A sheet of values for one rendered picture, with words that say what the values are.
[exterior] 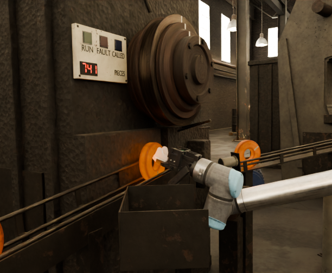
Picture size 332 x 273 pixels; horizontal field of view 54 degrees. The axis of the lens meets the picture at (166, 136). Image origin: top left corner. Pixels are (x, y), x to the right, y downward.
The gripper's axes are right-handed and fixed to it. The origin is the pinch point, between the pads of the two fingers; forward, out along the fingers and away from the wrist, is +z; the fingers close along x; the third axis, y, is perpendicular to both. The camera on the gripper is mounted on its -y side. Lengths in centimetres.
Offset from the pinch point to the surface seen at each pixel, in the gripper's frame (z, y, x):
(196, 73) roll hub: -4.2, 35.5, -12.8
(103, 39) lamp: 20.0, 40.4, 17.1
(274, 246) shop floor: -39, -70, -117
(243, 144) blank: -15, 4, -62
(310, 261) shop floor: -62, -63, -105
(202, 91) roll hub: -4.3, 28.5, -21.1
